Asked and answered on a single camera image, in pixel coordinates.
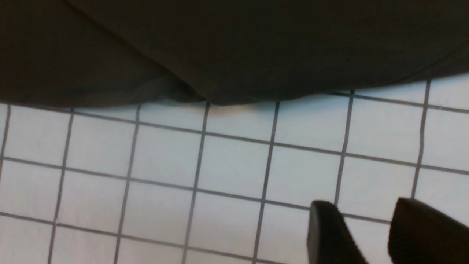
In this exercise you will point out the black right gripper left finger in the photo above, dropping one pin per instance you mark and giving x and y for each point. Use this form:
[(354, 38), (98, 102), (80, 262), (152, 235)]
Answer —
[(329, 240)]

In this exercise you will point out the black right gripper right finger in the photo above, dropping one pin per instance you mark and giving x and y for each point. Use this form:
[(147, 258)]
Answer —
[(420, 234)]

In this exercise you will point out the gray long-sleeved shirt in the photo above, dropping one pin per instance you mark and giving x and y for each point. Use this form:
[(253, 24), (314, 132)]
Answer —
[(106, 53)]

